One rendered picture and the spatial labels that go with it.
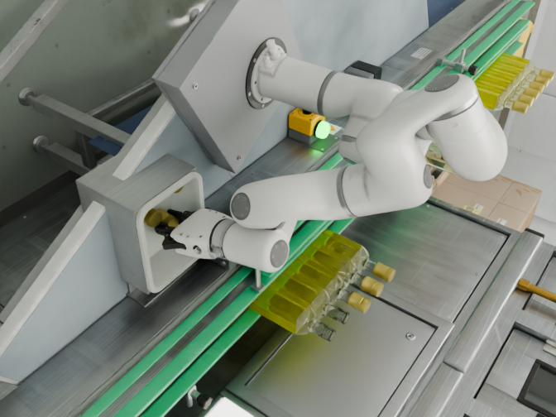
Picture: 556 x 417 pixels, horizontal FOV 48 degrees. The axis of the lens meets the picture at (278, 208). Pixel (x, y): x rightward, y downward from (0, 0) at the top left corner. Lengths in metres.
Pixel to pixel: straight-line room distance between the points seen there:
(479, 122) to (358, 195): 0.21
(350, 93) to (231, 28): 0.26
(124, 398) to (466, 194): 4.83
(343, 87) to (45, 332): 0.73
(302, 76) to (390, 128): 0.41
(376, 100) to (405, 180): 0.32
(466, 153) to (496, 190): 4.94
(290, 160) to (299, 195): 0.58
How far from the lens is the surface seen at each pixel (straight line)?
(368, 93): 1.22
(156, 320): 1.32
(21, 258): 1.85
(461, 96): 0.93
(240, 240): 1.11
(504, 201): 5.82
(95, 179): 1.24
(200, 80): 1.18
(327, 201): 0.99
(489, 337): 1.64
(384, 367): 1.49
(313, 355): 1.49
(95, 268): 1.27
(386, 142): 0.90
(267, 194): 1.01
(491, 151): 0.99
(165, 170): 1.23
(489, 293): 1.71
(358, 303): 1.41
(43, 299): 1.22
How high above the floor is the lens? 1.53
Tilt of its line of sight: 26 degrees down
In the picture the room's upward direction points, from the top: 115 degrees clockwise
